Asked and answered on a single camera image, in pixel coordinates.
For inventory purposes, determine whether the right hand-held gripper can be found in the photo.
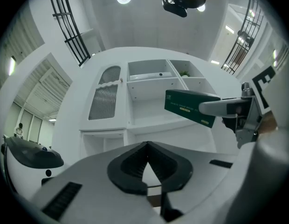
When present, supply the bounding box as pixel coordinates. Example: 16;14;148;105
198;65;278;149

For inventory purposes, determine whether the black balcony railing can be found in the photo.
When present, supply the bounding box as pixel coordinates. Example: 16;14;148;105
47;0;92;67
220;0;264;76

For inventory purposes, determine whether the dark green tissues box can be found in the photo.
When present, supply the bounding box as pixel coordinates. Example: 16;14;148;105
164;89;222;129

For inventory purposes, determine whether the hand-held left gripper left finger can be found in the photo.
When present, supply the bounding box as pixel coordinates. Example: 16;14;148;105
30;141;164;224

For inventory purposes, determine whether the white shelf cabinet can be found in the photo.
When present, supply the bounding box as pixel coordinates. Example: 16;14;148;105
78;46;243;160

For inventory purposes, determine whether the person's right forearm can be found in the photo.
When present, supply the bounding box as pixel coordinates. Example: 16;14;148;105
257;111;279;135

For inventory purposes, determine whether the black head-worn camera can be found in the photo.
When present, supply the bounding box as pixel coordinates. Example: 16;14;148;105
161;0;188;18

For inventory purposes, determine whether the ribbed glass cabinet door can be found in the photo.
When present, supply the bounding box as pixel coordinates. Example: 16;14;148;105
88;65;122;121

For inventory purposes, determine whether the white black-trimmed robot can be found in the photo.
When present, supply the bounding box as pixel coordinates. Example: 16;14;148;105
1;136;65;194

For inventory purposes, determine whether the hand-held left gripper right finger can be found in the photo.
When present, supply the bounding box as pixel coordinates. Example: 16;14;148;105
146;141;243;223

